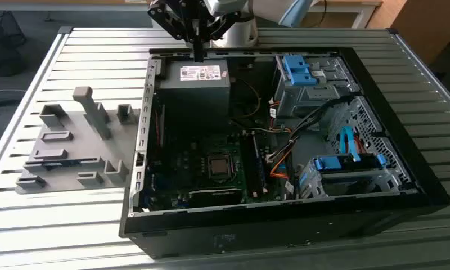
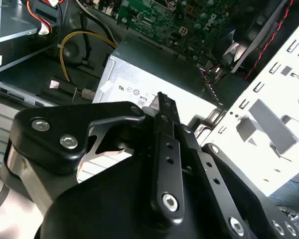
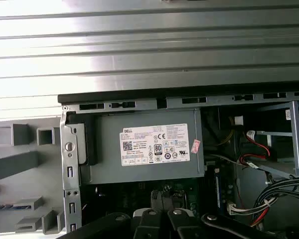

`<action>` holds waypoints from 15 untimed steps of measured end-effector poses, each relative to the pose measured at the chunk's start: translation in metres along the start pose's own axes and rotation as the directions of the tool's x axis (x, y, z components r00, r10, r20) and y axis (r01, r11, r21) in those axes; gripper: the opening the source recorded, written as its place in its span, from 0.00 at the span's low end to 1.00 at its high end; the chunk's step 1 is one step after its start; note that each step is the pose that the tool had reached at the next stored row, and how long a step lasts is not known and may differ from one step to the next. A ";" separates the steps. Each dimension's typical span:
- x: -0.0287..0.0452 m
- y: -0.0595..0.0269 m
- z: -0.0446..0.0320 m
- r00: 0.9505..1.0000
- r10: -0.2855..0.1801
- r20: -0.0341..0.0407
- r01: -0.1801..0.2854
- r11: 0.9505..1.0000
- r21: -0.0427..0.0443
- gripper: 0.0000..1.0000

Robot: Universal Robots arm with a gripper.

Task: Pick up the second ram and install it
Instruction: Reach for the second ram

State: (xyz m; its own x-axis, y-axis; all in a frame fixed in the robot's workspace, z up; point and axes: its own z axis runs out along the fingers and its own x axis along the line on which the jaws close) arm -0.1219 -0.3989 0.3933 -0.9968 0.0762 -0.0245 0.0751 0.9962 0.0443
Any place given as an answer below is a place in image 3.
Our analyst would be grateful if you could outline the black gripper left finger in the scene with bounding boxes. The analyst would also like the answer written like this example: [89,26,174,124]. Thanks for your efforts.
[76,189,164,239]

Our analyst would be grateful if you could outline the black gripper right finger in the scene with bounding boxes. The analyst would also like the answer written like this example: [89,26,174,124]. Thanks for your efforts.
[164,189,299,239]

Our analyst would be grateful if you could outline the grey power supply unit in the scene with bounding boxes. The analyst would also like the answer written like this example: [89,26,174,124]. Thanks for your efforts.
[79,108,205,185]

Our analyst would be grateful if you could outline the black open PC case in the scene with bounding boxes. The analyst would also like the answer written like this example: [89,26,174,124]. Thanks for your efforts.
[57,87,299,239]

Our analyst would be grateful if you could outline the drive cage with blue latches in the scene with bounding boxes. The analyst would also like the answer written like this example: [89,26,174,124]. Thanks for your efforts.
[258,101,299,178]

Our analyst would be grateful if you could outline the grey parts rack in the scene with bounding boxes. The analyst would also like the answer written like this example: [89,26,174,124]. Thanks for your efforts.
[0,117,65,235]

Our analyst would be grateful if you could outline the grey flat cable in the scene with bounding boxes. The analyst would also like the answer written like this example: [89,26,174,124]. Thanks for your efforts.
[208,153,292,179]

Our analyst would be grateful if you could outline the black cable bundle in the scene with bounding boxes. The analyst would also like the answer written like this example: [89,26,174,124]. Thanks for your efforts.
[250,174,299,226]

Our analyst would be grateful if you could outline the yellow wire loop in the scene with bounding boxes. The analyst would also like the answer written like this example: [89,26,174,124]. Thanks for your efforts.
[223,128,234,146]

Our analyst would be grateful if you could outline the red and black wires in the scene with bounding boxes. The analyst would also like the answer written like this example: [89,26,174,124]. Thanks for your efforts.
[238,143,273,167]

